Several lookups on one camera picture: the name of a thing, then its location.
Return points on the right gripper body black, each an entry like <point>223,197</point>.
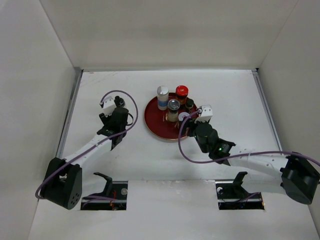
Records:
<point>192,132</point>

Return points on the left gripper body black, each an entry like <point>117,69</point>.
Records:
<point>106,119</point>

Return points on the grey lid red label jar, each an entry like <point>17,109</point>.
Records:
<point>182,116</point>

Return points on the black lid spice bottle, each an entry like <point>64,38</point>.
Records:
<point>189,104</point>

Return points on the clear top pepper grinder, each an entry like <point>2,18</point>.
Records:
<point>173,107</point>

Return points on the red lid sauce jar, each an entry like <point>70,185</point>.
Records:
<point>181,93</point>

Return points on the silver lid blue label shaker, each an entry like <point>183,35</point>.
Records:
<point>162,97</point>

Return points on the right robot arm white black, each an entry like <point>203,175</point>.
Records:
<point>282,172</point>

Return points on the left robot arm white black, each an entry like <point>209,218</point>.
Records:
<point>63,181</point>

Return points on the small black soy bottle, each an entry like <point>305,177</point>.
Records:
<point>119,102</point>

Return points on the red round lacquer tray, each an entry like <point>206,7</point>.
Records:
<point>156,121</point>

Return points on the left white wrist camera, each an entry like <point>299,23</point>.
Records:
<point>108,106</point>

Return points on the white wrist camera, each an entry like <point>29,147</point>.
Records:
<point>108,106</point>
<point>205,114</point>

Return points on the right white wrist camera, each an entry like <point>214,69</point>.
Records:
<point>205,114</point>

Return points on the metal table edge rail left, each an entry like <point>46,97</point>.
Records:
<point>69,111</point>

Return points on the metal table edge rail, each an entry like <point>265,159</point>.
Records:
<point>69,111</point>
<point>267,111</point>

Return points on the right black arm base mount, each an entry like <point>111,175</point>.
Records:
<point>232,196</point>

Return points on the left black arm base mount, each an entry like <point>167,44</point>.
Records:
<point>106,196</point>

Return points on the metal table edge rail right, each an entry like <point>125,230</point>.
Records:
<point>267,111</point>

